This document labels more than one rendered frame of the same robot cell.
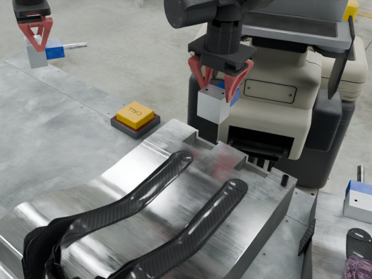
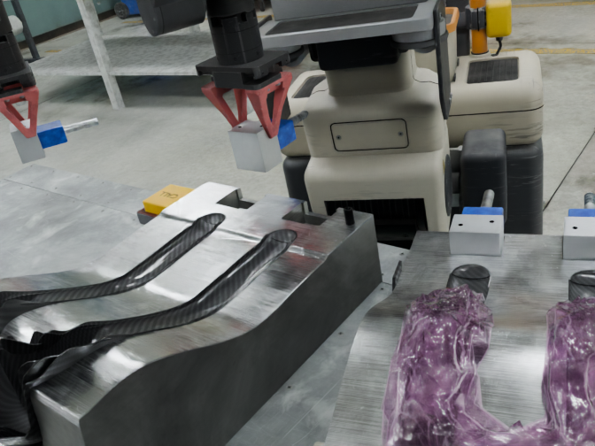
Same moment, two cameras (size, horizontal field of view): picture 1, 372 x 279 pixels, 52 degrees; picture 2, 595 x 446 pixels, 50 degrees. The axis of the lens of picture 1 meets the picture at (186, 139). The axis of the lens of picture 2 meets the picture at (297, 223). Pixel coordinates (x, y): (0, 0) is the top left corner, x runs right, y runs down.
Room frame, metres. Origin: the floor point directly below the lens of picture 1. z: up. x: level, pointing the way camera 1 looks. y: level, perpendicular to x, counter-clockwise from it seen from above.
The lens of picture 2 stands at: (-0.17, -0.19, 1.23)
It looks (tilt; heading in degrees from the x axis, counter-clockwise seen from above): 29 degrees down; 8
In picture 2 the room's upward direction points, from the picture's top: 12 degrees counter-clockwise
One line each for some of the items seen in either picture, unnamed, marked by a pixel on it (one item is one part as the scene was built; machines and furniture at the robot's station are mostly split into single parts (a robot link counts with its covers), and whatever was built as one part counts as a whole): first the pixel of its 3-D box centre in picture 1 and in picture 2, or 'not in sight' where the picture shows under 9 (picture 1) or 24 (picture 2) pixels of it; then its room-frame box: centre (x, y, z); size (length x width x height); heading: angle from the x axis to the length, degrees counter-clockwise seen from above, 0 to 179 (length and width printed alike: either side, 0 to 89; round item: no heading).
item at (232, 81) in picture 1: (225, 76); (258, 100); (0.59, -0.06, 0.99); 0.07 x 0.07 x 0.09; 56
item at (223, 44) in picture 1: (223, 36); (237, 42); (0.59, -0.05, 1.06); 0.10 x 0.07 x 0.07; 56
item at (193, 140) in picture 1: (201, 149); (244, 211); (0.52, -0.03, 0.87); 0.05 x 0.05 x 0.04; 54
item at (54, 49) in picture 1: (57, 48); (57, 132); (0.78, 0.30, 0.93); 0.13 x 0.05 x 0.05; 117
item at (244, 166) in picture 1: (252, 175); (313, 226); (0.46, -0.12, 0.87); 0.05 x 0.05 x 0.04; 54
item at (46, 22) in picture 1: (35, 27); (19, 106); (0.75, 0.33, 0.99); 0.07 x 0.07 x 0.09; 26
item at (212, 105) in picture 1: (227, 92); (277, 131); (0.62, -0.08, 0.93); 0.13 x 0.05 x 0.05; 146
